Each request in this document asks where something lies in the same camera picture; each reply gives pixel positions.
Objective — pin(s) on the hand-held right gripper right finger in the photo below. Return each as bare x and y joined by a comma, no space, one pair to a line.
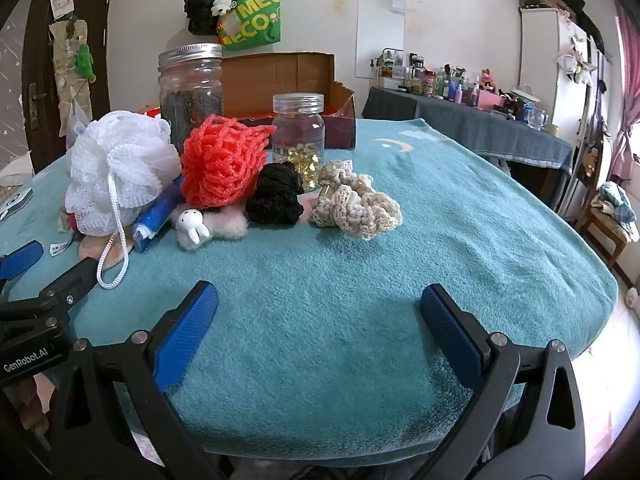
450,335

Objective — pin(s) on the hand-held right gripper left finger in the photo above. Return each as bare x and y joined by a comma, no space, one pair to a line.
186,340

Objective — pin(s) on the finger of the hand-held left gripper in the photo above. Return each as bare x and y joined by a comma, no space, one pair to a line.
75,277
22,259

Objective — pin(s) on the pale pink soft cloth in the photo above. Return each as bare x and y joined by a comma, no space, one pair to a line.
95,247

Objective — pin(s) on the red plush with tag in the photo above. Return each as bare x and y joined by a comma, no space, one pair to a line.
74,221

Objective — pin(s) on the white rabbit pink plush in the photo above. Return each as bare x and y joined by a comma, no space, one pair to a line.
192,227

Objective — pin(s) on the white mesh bath pouf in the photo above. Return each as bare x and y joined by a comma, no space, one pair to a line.
115,160

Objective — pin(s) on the beige crochet scrunchie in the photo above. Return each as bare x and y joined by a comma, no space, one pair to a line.
360,210

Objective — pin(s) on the black scrunchie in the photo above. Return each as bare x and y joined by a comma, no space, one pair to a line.
275,195

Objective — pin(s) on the cardboard box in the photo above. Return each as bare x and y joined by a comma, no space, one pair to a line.
280,75

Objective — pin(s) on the person's left hand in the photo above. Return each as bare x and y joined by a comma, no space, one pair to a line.
32,402

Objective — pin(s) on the white card packet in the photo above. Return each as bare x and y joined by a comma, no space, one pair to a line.
12,203

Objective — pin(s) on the blue tube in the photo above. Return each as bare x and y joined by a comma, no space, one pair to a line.
155,217

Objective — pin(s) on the teal printed blanket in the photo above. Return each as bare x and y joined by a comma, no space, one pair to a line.
350,285

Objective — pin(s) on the beige hanging organizer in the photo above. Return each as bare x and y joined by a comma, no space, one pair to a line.
67,95

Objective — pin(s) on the wooden chair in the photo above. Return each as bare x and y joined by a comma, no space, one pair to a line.
607,232

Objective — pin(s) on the dark brown door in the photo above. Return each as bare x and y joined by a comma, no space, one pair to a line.
40,60

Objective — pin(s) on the green frog toy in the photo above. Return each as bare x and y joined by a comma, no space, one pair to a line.
85,60

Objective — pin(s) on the side table with grey cloth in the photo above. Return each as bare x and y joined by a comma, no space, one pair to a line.
475,127

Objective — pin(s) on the pile of clothes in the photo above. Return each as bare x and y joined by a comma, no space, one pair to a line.
617,205

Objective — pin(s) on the large glass tea jar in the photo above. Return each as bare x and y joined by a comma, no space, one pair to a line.
190,85

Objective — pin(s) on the small jar of yellow capsules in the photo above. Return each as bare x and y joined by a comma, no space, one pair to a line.
298,130

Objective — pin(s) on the row of cosmetic bottles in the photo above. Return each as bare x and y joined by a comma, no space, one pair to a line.
450,87

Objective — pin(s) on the pink curtain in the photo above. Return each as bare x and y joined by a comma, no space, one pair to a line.
627,110

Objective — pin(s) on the white cabinet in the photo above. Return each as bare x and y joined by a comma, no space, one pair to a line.
545,60

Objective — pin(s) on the black hanging bag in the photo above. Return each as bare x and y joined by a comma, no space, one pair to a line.
197,5

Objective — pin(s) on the green tote bag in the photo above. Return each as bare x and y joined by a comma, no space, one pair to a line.
255,15

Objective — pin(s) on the black clothing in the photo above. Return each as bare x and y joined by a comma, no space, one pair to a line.
575,0

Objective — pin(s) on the wall mirror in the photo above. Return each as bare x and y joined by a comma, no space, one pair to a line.
380,20

